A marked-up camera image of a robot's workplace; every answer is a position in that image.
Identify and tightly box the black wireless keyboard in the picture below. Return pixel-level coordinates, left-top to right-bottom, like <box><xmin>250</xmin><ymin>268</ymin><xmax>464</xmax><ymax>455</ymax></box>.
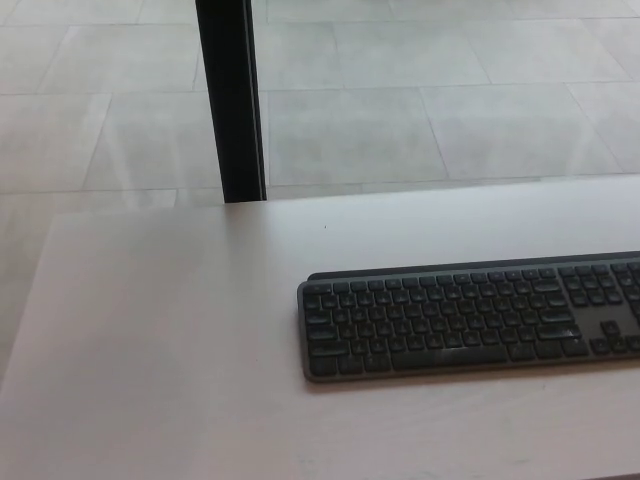
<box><xmin>296</xmin><ymin>251</ymin><xmax>640</xmax><ymax>385</ymax></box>

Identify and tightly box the black window frame post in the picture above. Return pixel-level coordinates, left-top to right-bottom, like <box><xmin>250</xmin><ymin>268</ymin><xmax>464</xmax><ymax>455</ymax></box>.
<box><xmin>194</xmin><ymin>0</ymin><xmax>268</xmax><ymax>204</ymax></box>

